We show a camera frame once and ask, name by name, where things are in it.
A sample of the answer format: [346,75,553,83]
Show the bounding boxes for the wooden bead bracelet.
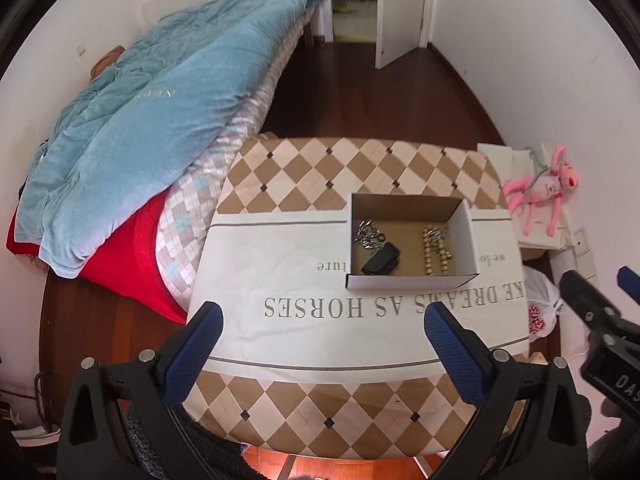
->
[421,226,452,276]

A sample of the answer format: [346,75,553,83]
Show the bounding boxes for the white wall socket strip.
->
[550,227,599,284]

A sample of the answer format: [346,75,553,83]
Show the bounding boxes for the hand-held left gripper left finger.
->
[57,301,224,480]

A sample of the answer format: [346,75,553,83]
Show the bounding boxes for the pink plush toy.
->
[502,144,573,236]

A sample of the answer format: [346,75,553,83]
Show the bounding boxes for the red blanket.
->
[6,191,188,325]

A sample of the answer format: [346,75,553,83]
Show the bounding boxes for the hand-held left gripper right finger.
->
[424,302,591,480]

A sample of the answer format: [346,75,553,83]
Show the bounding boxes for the cardboard box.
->
[344,192,482,291]

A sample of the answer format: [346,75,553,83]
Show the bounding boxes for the white door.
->
[375,0,430,70]

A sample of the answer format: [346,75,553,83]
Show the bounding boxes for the checkered bed sheet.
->
[155,5,321,312]

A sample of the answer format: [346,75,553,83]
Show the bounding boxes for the white bedside cabinet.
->
[476,142,576,252]

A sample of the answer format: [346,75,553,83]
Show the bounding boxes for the light blue quilt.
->
[15,0,326,278]

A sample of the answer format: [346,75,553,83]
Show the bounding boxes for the thick silver chain bracelet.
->
[354,219,387,251]

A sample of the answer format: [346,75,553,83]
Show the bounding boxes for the black watch band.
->
[361,242,402,276]

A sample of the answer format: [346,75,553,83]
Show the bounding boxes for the checkered printed tablecloth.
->
[181,132,532,461]

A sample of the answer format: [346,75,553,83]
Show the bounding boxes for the brown plush toy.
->
[90,45,126,79]

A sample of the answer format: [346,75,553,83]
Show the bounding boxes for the white plastic bag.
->
[522,266,566,344]

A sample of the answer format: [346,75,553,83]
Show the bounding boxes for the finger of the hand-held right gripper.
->
[559,269,627,334]
[617,265,640,307]

